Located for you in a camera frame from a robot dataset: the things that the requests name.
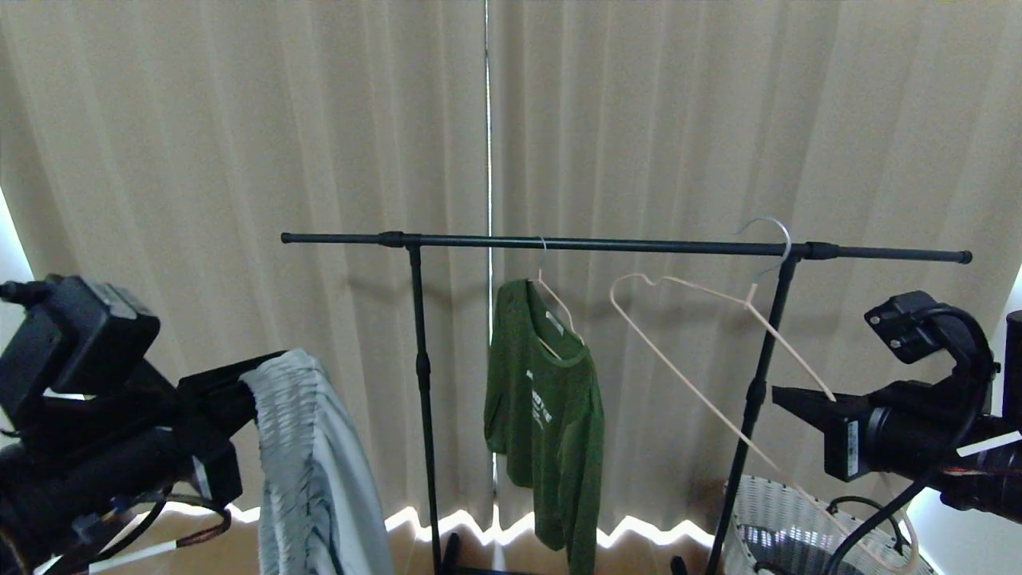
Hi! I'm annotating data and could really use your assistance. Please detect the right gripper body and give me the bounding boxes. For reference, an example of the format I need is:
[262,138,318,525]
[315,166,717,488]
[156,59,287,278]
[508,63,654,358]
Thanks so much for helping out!
[822,382,992,483]

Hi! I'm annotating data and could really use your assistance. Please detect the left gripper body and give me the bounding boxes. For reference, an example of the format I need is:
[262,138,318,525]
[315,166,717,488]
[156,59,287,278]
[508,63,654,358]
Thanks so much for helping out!
[0,426,245,561]

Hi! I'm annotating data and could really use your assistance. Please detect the pink clothes hanger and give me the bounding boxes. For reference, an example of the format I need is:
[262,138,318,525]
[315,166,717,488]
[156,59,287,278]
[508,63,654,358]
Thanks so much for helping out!
[609,216,921,574]
[531,237,585,360]

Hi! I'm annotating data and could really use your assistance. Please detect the pale grey shorts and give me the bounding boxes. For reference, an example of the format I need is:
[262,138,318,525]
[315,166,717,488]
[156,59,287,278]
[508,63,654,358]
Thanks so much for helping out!
[240,347,396,575]

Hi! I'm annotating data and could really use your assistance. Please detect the green long-sleeved shirt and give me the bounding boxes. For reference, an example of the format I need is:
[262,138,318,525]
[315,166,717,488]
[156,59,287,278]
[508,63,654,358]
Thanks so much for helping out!
[483,278,606,575]

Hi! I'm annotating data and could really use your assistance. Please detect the white laundry basket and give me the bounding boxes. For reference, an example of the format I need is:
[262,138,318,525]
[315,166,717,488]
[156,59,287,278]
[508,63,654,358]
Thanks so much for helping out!
[723,475,939,575]

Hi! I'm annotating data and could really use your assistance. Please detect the black clothes rack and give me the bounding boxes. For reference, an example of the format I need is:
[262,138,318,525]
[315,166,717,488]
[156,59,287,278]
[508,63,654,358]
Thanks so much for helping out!
[279,230,973,575]

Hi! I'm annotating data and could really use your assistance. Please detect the beige curtain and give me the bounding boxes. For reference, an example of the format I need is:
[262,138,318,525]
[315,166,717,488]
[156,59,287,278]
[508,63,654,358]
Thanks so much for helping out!
[0,0,1022,552]

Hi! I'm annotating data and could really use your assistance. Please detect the black cable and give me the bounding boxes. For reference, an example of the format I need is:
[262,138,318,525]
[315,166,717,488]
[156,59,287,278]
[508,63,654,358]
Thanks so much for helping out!
[822,307,999,575]

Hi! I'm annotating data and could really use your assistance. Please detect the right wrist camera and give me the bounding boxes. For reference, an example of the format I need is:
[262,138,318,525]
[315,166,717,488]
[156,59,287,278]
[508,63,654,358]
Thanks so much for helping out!
[865,290,999,392]

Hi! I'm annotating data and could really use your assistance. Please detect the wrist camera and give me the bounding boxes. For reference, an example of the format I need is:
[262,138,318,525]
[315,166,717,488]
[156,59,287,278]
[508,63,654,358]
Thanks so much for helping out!
[0,274,180,448]
[865,290,999,392]

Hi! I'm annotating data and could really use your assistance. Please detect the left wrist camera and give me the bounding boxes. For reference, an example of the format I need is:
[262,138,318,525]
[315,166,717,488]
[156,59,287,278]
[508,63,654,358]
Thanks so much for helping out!
[0,274,180,448]

